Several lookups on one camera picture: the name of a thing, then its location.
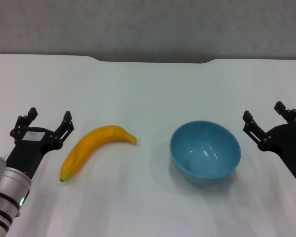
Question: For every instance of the blue bowl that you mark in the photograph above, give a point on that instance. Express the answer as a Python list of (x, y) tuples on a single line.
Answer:
[(204, 153)]

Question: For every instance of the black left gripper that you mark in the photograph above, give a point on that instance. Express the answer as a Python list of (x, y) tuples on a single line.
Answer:
[(29, 150)]

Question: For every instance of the yellow banana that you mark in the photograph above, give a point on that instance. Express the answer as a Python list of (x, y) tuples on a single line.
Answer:
[(88, 145)]

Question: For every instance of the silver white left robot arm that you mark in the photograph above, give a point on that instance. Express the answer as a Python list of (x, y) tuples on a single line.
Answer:
[(12, 184)]

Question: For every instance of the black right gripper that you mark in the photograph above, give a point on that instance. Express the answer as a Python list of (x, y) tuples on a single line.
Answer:
[(289, 145)]

